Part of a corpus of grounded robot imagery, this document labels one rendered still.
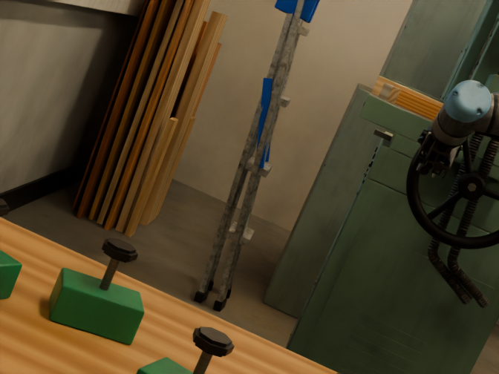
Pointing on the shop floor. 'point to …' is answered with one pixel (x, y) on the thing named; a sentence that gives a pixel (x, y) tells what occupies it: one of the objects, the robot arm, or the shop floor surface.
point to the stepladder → (273, 97)
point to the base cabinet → (395, 295)
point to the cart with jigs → (113, 319)
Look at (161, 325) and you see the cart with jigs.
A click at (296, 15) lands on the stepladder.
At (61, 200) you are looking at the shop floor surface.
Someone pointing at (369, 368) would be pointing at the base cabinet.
